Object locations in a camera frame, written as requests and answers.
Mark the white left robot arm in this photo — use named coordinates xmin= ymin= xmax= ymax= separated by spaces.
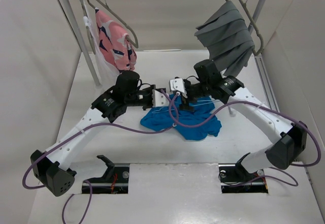
xmin=30 ymin=71 xmax=163 ymax=197

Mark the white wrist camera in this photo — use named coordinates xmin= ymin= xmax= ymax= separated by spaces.
xmin=169 ymin=78 xmax=187 ymax=98
xmin=152 ymin=89 xmax=169 ymax=108

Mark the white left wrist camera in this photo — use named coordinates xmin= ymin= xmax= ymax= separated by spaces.
xmin=152 ymin=89 xmax=169 ymax=108

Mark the grey hanging garment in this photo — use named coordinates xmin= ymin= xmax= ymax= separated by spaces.
xmin=194 ymin=1 xmax=255 ymax=77

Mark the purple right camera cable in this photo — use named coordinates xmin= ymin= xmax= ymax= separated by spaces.
xmin=168 ymin=91 xmax=321 ymax=187

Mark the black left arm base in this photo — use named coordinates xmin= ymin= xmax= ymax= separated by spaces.
xmin=87 ymin=155 xmax=130 ymax=195

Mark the aluminium rail right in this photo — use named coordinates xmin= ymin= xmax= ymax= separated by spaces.
xmin=253 ymin=55 xmax=280 ymax=112

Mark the grey hanger under grey garment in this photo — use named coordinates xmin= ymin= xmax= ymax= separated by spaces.
xmin=238 ymin=0 xmax=264 ymax=56

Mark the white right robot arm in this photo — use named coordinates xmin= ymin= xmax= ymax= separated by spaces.
xmin=183 ymin=59 xmax=307 ymax=180

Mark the light blue wire hanger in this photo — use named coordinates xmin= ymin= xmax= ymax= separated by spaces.
xmin=152 ymin=100 xmax=219 ymax=114

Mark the white hanging garment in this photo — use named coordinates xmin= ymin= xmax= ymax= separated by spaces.
xmin=80 ymin=0 xmax=119 ymax=90

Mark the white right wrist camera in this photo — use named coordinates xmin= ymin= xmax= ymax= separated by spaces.
xmin=169 ymin=78 xmax=187 ymax=98

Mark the blue t shirt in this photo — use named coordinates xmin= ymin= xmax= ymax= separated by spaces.
xmin=140 ymin=97 xmax=222 ymax=141

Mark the pink patterned garment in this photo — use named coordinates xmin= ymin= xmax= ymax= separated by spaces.
xmin=95 ymin=8 xmax=137 ymax=72

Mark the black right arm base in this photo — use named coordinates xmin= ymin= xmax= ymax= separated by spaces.
xmin=218 ymin=164 xmax=268 ymax=194

